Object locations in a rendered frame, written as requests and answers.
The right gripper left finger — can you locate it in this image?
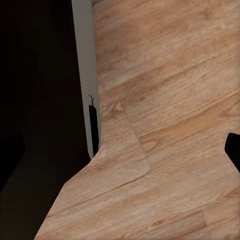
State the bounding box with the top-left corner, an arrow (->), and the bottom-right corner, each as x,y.
0,133 -> 26,192

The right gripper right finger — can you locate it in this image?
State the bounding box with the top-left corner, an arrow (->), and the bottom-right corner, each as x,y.
224,132 -> 240,172

